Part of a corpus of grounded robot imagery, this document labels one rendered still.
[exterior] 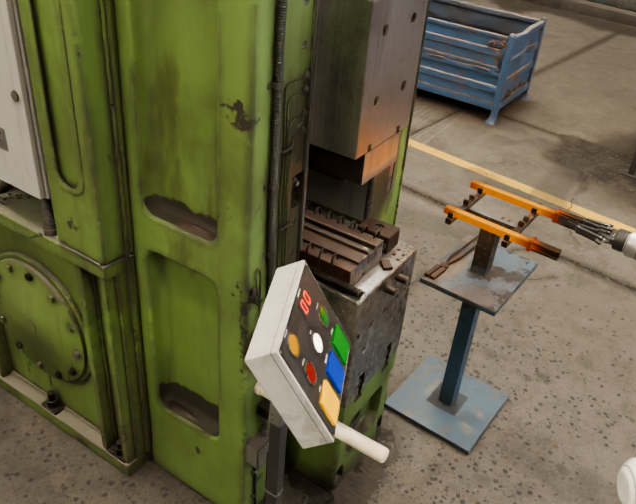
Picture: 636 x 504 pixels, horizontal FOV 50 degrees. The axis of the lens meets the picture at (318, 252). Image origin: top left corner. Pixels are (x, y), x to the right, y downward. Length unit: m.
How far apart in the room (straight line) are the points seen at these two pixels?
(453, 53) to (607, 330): 2.90
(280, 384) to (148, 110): 0.83
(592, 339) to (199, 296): 2.19
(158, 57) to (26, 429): 1.69
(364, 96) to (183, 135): 0.49
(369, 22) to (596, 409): 2.17
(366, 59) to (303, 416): 0.84
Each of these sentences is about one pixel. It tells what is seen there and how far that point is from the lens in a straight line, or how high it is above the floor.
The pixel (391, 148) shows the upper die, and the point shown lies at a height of 1.33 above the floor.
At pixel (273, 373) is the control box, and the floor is 1.14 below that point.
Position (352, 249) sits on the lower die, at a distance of 2.10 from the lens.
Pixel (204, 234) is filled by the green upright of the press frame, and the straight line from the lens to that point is 1.88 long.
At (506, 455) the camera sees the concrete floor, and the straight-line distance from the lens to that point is 2.95.
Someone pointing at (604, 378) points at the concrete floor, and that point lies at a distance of 3.46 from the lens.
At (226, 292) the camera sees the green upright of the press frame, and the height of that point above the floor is 0.99.
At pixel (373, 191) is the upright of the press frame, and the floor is 1.05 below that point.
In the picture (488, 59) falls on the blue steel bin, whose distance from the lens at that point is 5.73.
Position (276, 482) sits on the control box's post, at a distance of 1.97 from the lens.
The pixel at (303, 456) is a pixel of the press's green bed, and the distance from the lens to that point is 2.63.
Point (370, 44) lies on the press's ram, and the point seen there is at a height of 1.67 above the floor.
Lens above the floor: 2.15
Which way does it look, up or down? 34 degrees down
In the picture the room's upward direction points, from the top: 5 degrees clockwise
